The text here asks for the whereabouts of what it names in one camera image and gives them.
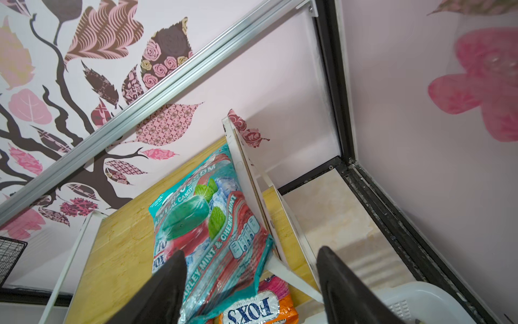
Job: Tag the orange Fox's candy bag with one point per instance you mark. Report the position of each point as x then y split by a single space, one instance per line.
272 304

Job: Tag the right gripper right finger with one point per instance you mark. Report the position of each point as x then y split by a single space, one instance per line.
346 298

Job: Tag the teal snack bag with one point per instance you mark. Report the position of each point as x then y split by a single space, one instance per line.
206 216

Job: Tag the aluminium frame rail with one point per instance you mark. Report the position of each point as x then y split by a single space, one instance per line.
219 49

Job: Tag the black wire basket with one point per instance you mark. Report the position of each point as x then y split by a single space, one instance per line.
10 252

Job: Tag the white wooden shelf rack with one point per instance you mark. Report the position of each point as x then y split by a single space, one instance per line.
115 268

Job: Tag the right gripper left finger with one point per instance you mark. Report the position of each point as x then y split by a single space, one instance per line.
160 299

